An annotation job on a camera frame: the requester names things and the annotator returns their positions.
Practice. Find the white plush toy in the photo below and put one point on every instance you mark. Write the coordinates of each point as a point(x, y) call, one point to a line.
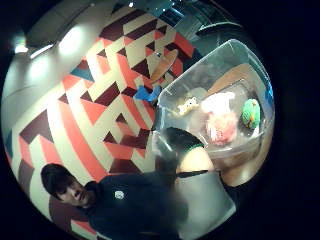
point(218, 101)

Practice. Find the blue chair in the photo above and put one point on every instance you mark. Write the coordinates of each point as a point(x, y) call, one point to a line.
point(146, 94)

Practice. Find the ceiling light strip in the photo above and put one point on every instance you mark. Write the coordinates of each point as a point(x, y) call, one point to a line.
point(41, 51)

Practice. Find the small cream plush toy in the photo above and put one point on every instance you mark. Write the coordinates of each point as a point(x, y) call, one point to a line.
point(188, 106)

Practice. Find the pink fluffy plush toy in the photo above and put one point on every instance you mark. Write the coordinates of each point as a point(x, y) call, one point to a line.
point(221, 129)

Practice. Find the the person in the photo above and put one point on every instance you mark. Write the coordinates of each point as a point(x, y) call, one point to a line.
point(133, 206)

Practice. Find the round wooden table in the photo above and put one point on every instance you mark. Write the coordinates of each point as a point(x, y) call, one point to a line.
point(164, 66)

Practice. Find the clear plastic storage bin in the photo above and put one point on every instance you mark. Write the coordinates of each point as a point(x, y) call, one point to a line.
point(186, 85)

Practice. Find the round ceiling light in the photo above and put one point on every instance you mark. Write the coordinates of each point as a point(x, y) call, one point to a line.
point(20, 48)

